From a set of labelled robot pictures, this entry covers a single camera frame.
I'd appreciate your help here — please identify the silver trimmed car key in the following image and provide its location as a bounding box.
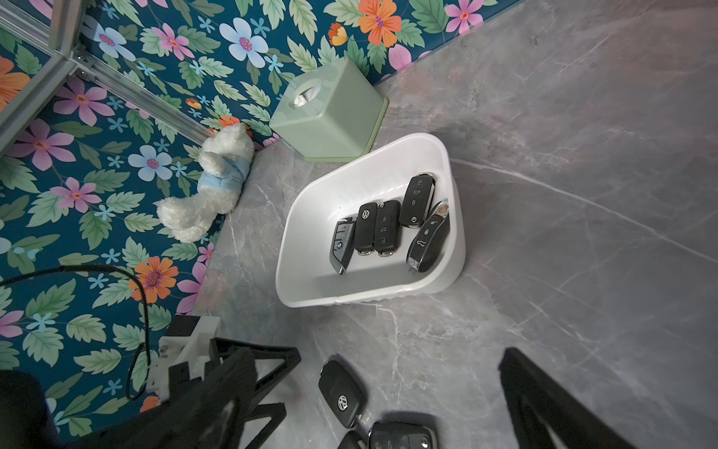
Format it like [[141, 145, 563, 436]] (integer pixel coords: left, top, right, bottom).
[[329, 217, 356, 275]]

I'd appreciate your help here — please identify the white teddy bear plush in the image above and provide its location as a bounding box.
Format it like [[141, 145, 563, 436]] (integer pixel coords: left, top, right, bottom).
[[156, 123, 255, 243]]

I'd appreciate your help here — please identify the black car key top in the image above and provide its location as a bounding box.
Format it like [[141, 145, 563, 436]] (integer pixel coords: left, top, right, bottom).
[[374, 199, 401, 257]]

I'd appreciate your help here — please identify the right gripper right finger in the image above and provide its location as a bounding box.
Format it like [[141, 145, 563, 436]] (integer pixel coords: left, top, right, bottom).
[[498, 347, 633, 448]]

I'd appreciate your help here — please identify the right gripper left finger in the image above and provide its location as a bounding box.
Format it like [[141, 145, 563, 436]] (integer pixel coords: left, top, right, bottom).
[[67, 349, 257, 448]]

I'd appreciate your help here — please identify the green tissue box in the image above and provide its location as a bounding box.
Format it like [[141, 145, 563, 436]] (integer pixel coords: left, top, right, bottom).
[[269, 57, 389, 163]]

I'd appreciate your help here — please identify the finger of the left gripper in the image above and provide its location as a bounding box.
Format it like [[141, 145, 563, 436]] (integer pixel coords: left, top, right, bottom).
[[209, 337, 301, 410], [234, 401, 288, 449]]

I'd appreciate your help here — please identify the black slim car key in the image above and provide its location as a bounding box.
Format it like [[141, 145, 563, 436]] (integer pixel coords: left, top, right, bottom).
[[406, 199, 451, 273]]

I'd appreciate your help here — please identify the white storage box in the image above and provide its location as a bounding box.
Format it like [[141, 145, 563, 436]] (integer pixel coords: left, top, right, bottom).
[[276, 133, 466, 308]]

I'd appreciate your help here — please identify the black VW car key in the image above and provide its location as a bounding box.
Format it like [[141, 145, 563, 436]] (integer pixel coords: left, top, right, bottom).
[[355, 202, 378, 256]]

